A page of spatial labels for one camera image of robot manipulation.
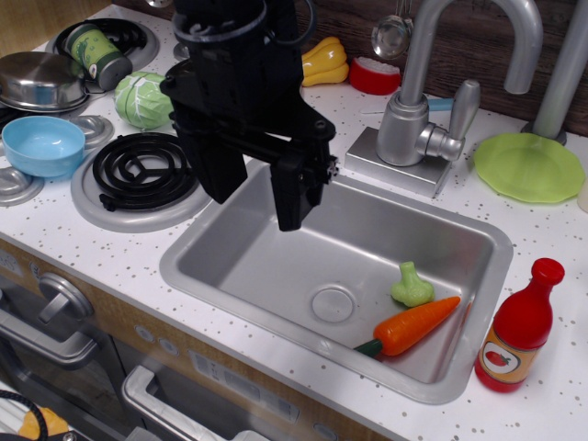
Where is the light green toy garlic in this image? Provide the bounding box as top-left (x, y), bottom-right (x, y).
top-left (390, 261), bottom-right (435, 308)

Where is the red ketchup bottle toy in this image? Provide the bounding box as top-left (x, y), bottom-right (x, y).
top-left (474, 258), bottom-right (565, 393)

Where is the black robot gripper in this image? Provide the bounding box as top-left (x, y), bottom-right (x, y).
top-left (161, 36), bottom-right (336, 232)

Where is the silver toy faucet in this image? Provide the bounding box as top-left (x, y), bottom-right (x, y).
top-left (345, 0), bottom-right (545, 199)

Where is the back left black burner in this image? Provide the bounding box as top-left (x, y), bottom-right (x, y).
top-left (44, 18), bottom-right (160, 71)

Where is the light green plastic plate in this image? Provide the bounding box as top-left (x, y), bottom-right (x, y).
top-left (473, 133), bottom-right (586, 204)

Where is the yellow toy bell pepper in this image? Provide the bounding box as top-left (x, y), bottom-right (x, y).
top-left (302, 37), bottom-right (349, 87)

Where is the red toy container white top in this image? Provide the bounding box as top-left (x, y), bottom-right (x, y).
top-left (349, 57), bottom-right (401, 96)

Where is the silver vertical pole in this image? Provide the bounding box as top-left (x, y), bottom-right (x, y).
top-left (523, 0), bottom-right (587, 145)

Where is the silver oven door handle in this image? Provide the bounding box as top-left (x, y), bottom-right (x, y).
top-left (1, 310), bottom-right (99, 370)

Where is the silver sink basin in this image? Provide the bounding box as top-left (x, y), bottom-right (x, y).
top-left (160, 160), bottom-right (513, 404)

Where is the silver lower drawer handle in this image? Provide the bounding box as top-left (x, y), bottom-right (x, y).
top-left (121, 365), bottom-right (266, 440)

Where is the light blue plastic bowl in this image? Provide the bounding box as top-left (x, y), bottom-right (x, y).
top-left (2, 116), bottom-right (85, 178)

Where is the green toy cabbage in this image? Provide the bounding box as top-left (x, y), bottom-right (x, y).
top-left (114, 72), bottom-right (173, 130)

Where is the green toy can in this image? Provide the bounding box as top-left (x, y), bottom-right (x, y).
top-left (64, 23), bottom-right (132, 91)

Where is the silver stove knob disc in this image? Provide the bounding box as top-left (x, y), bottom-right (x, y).
top-left (70, 115), bottom-right (114, 150)

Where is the silver stove knob front left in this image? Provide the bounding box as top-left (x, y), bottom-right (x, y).
top-left (0, 166), bottom-right (44, 207)

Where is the stainless steel pot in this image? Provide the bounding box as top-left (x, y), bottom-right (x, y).
top-left (1, 51), bottom-right (89, 113)

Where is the front black stove burner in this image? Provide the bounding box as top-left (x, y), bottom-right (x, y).
top-left (71, 132), bottom-right (211, 233)

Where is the hanging silver ladle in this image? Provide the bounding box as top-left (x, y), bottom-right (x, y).
top-left (371, 0), bottom-right (413, 60)

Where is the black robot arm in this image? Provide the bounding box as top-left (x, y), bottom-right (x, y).
top-left (161, 1), bottom-right (336, 232)

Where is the yellow object with black cable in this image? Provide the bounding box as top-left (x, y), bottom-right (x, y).
top-left (1, 390), bottom-right (70, 441)

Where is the orange toy carrot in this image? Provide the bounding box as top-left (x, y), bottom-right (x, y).
top-left (355, 296), bottom-right (461, 356)

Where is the silver oven knob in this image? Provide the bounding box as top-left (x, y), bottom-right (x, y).
top-left (39, 272), bottom-right (94, 324)

